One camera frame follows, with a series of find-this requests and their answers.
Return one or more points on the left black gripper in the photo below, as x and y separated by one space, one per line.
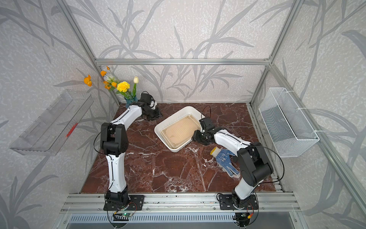
158 115

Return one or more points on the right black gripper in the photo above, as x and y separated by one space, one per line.
195 137

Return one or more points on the white plastic storage box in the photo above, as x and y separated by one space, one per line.
173 118

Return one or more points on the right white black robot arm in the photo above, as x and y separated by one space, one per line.
237 156

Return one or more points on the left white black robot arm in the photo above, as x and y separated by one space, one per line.
114 144

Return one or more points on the beige stationery paper stack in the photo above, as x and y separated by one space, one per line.
180 131

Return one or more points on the blue glass vase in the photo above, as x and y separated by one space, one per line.
130 101

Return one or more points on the blue dotted work glove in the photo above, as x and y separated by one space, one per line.
222 157

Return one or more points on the yellow orange flower bouquet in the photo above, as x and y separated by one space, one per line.
111 83

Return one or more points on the red pen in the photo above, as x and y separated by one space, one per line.
71 130

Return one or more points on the right circuit board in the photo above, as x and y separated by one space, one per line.
242 217

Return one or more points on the circuit board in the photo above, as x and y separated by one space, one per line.
242 217
122 216

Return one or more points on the left circuit board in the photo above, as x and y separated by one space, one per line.
122 216

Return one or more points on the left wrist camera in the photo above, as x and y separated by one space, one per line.
146 98

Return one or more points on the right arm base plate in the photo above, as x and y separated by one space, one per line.
233 202

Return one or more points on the white wire mesh basket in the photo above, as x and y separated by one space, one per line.
289 129

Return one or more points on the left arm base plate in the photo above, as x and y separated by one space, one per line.
132 203

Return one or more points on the clear plastic wall shelf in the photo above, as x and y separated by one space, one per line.
47 135

